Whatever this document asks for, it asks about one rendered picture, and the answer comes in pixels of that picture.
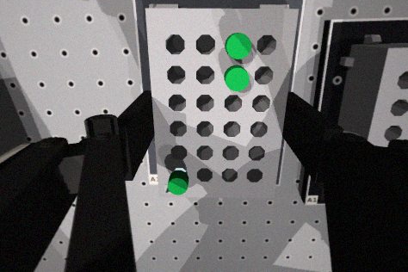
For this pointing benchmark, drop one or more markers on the grey perforated block with round holes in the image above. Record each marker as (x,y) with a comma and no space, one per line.
(228,141)
(375,95)

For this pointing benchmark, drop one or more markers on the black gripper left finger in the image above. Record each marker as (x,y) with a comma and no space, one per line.
(38,188)

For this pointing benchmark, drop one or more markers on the grey perforated base plate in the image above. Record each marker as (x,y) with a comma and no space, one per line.
(63,61)

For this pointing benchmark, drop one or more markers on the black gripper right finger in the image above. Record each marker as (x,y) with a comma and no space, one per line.
(366,205)

